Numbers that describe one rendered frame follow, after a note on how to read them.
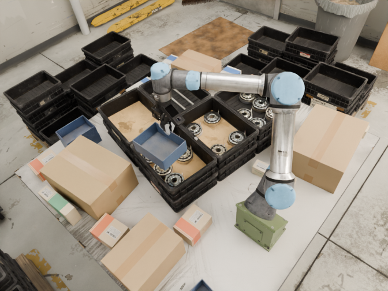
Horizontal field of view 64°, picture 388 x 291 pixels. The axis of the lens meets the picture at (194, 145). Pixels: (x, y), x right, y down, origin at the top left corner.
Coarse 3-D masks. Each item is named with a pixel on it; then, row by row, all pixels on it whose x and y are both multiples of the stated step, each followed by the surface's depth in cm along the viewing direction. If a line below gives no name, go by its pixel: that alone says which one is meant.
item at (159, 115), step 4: (152, 96) 134; (156, 104) 135; (160, 104) 130; (164, 104) 130; (152, 108) 137; (156, 108) 137; (160, 108) 136; (156, 112) 136; (160, 112) 135; (152, 116) 141; (156, 116) 139; (160, 116) 137; (164, 116) 135; (160, 120) 139; (164, 120) 136; (168, 120) 138
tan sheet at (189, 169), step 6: (174, 162) 172; (192, 162) 171; (198, 162) 171; (174, 168) 169; (180, 168) 169; (186, 168) 169; (192, 168) 168; (198, 168) 168; (186, 174) 166; (192, 174) 166
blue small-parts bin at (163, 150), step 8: (152, 128) 150; (160, 128) 149; (144, 136) 148; (152, 136) 152; (160, 136) 152; (168, 136) 149; (176, 136) 143; (136, 144) 142; (144, 144) 149; (152, 144) 149; (160, 144) 148; (168, 144) 148; (176, 144) 147; (184, 144) 140; (144, 152) 142; (152, 152) 145; (160, 152) 145; (168, 152) 145; (176, 152) 138; (184, 152) 144; (152, 160) 140; (160, 160) 134; (168, 160) 136; (176, 160) 142
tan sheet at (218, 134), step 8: (200, 120) 191; (224, 120) 190; (208, 128) 186; (216, 128) 186; (224, 128) 185; (232, 128) 185; (200, 136) 183; (208, 136) 182; (216, 136) 182; (224, 136) 181; (208, 144) 178; (224, 144) 177
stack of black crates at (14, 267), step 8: (0, 256) 182; (8, 256) 203; (0, 264) 168; (8, 264) 186; (16, 264) 206; (0, 272) 174; (8, 272) 174; (16, 272) 186; (24, 272) 207; (0, 280) 161; (8, 280) 166; (16, 280) 171; (24, 280) 192; (0, 288) 164; (8, 288) 168; (24, 288) 178; (32, 288) 189
